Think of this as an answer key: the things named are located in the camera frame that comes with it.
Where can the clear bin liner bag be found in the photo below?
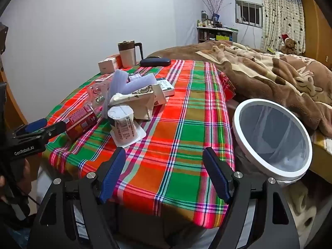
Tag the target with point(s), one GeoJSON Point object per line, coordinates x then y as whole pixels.
{"type": "Point", "coordinates": [272, 134]}

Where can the row of bottles on shelf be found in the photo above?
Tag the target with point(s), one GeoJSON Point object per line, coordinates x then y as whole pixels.
{"type": "Point", "coordinates": [210, 22]}

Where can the clear plastic packaging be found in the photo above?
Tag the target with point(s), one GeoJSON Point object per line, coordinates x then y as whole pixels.
{"type": "Point", "coordinates": [97, 93]}

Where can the bare branches in vase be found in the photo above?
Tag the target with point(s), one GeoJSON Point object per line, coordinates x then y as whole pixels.
{"type": "Point", "coordinates": [215, 5]}

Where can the orange box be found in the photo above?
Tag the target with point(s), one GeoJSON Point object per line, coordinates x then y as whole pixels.
{"type": "Point", "coordinates": [118, 60]}

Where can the barred window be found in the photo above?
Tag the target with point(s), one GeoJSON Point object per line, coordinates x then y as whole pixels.
{"type": "Point", "coordinates": [249, 13]}

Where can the brown printed blanket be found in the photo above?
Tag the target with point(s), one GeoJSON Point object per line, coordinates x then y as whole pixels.
{"type": "Point", "coordinates": [259, 67]}

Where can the wooden wardrobe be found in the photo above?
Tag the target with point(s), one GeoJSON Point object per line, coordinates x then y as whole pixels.
{"type": "Point", "coordinates": [316, 31]}

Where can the teddy bear with red hat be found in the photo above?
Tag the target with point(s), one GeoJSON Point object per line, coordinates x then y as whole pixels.
{"type": "Point", "coordinates": [290, 45]}

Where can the beige mug with brown lid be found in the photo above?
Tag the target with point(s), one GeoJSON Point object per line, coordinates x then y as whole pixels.
{"type": "Point", "coordinates": [127, 57]}

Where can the person's left forearm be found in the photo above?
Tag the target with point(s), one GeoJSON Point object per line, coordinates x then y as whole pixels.
{"type": "Point", "coordinates": [13, 212]}

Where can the white cardboard box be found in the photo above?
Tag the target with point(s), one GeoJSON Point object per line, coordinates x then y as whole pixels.
{"type": "Point", "coordinates": [106, 67]}

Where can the yellow patterned bed sheet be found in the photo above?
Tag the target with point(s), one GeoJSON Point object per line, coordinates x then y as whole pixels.
{"type": "Point", "coordinates": [323, 142]}

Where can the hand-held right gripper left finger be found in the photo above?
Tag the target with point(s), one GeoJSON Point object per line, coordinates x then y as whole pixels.
{"type": "Point", "coordinates": [114, 171]}

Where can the dark blue glasses case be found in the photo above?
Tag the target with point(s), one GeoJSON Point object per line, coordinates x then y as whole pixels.
{"type": "Point", "coordinates": [155, 62]}

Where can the green white box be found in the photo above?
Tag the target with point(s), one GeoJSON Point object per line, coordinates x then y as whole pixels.
{"type": "Point", "coordinates": [167, 87]}

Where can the small white box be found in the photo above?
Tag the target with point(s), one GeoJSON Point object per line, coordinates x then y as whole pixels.
{"type": "Point", "coordinates": [134, 77]}

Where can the wooden bed frame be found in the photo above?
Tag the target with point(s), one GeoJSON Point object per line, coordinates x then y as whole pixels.
{"type": "Point", "coordinates": [321, 163]}

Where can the red label plastic bottle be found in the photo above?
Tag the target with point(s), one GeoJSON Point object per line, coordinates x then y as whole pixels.
{"type": "Point", "coordinates": [80, 122]}

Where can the plaid tablecloth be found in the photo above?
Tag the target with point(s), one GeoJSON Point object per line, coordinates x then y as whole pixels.
{"type": "Point", "coordinates": [176, 134]}

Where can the white round bin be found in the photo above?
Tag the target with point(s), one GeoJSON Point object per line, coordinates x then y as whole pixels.
{"type": "Point", "coordinates": [240, 140]}

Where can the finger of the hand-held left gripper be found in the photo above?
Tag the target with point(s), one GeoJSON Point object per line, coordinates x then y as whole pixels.
{"type": "Point", "coordinates": [55, 129]}
{"type": "Point", "coordinates": [33, 125]}

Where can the white yogurt cup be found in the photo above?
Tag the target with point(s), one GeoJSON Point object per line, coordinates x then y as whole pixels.
{"type": "Point", "coordinates": [122, 124]}

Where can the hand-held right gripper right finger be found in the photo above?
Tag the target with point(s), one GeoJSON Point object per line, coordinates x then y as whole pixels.
{"type": "Point", "coordinates": [215, 176]}

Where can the spotted curtain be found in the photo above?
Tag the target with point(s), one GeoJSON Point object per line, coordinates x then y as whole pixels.
{"type": "Point", "coordinates": [280, 10]}

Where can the white shelf unit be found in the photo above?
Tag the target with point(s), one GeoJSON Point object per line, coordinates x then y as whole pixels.
{"type": "Point", "coordinates": [215, 35]}

